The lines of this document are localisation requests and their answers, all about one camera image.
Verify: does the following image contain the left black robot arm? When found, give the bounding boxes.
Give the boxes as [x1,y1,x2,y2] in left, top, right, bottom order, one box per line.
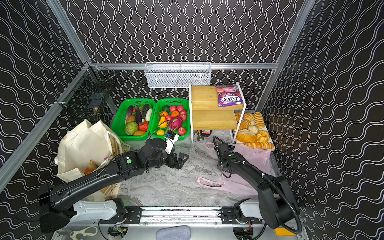
[38,138,189,233]

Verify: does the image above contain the grey padded cushion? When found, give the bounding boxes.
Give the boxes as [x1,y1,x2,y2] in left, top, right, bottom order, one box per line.
[156,226,192,240]

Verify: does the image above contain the white-handled scissors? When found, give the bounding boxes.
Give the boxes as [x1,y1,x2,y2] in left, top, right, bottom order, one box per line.
[70,226,98,240]

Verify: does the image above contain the yellow block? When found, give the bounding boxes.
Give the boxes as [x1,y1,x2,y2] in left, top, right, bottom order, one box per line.
[274,228,296,237]

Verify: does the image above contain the green plastic basket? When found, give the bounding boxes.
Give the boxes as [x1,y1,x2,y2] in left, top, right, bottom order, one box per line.
[150,99,191,141]
[111,99,156,142]

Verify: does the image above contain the red apple front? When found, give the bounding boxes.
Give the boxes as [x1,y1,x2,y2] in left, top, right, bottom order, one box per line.
[178,127,187,136]

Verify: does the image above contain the orange Fox's candy bag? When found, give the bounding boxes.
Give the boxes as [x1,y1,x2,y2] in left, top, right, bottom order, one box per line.
[84,160,99,175]

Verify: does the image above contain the yellow lemon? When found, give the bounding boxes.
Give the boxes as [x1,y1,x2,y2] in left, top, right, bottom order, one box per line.
[156,129,165,136]

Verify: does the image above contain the left green plastic basket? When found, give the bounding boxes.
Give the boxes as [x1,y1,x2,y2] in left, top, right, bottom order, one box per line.
[111,99,156,142]

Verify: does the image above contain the green cabbage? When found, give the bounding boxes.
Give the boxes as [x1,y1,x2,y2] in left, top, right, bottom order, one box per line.
[125,122,139,136]

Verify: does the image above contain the brown mango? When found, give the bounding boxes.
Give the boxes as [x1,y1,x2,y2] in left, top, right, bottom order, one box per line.
[133,130,147,137]

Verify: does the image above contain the purple eggplant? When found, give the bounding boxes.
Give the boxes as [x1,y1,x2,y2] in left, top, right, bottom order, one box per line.
[135,106,142,124]

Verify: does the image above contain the black wire wall rack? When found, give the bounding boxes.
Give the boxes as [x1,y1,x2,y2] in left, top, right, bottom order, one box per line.
[59,66,117,125]

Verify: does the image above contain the cream canvas tote bag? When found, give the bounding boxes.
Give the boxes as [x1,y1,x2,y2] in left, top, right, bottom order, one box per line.
[54,120,131,183]

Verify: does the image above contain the red tomato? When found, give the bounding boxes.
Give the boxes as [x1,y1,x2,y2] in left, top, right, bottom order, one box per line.
[139,122,149,132]

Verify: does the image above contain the white wire wall basket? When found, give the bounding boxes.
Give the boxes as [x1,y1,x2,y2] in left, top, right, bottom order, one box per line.
[145,62,212,88]

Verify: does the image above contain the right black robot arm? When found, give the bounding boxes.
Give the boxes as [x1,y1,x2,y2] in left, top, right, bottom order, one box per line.
[213,136,303,235]

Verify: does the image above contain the pink dragon fruit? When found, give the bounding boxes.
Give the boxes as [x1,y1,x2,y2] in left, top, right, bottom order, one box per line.
[169,116,183,131]

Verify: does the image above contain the yellow pear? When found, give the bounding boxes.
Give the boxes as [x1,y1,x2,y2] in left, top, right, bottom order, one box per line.
[159,116,168,129]

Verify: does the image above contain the pink plastic grocery bag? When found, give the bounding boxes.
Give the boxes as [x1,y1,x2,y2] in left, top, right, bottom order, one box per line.
[197,145,272,197]

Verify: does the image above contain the purple Fox's berries candy bag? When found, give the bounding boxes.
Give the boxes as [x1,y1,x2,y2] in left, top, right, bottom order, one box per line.
[216,86,244,107]

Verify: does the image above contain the white wooden two-tier shelf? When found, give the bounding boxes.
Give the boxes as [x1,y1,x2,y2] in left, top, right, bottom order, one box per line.
[189,82,247,143]

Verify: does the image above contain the right green plastic basket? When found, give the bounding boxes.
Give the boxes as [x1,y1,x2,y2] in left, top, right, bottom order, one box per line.
[150,99,191,141]

